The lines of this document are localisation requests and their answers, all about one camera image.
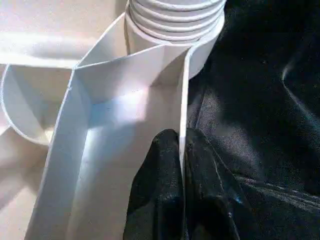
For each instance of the white plastic table top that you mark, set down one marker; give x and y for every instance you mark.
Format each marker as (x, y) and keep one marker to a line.
(65, 75)

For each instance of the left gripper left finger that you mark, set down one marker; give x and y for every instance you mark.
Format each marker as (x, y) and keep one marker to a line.
(157, 192)

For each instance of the white plastic table leg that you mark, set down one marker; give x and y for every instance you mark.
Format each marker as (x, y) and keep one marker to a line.
(175, 20)

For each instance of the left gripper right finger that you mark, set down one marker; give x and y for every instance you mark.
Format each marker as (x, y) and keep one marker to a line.
(212, 197)

